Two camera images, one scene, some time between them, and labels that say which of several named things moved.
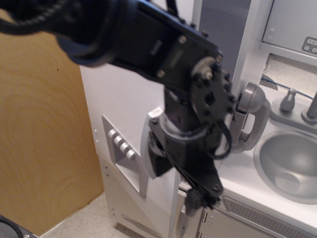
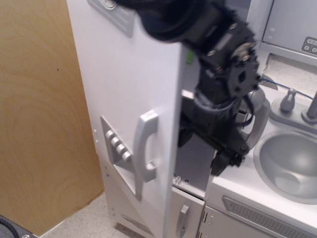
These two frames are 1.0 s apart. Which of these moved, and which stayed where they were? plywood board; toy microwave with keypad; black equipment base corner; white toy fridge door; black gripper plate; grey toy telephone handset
Moved: black gripper plate; white toy fridge door
Stayed: plywood board; black equipment base corner; grey toy telephone handset; toy microwave with keypad
